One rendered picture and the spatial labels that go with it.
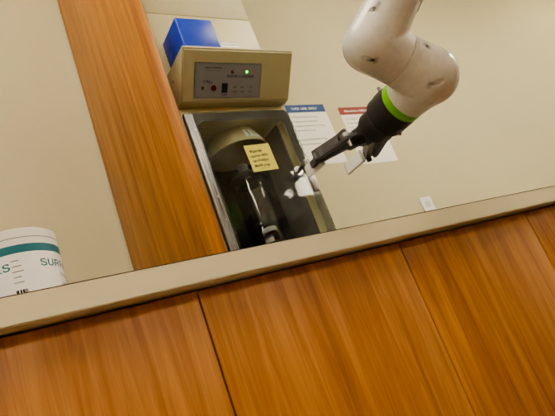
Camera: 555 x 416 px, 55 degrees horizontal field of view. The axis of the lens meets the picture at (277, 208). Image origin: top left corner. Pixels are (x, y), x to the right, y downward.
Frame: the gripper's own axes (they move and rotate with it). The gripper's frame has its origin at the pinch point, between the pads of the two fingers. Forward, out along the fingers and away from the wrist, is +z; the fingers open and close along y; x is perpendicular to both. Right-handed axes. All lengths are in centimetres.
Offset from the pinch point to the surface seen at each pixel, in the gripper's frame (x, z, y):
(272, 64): -33.4, 4.0, 1.8
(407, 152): -33, 56, -97
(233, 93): -27.8, 9.2, 13.2
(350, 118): -51, 56, -72
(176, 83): -31.0, 9.9, 27.6
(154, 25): -52, 13, 27
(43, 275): 16, -2, 67
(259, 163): -9.0, 12.1, 10.6
